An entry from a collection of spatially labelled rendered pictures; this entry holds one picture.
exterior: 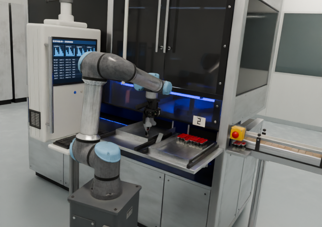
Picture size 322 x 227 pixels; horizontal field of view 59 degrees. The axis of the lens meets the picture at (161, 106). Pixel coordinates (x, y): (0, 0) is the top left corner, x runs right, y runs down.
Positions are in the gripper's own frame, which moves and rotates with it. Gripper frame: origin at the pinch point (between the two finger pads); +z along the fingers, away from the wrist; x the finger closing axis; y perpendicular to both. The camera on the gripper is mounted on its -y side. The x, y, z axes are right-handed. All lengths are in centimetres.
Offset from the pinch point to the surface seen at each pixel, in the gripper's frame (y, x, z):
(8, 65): -462, 176, 14
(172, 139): 14.6, 8.6, 6.2
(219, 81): 38, 19, -34
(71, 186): -65, -4, 63
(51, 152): -121, 20, 57
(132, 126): -19.4, 11.1, 5.8
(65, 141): -43, -28, 13
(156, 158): 22.2, -20.7, 7.6
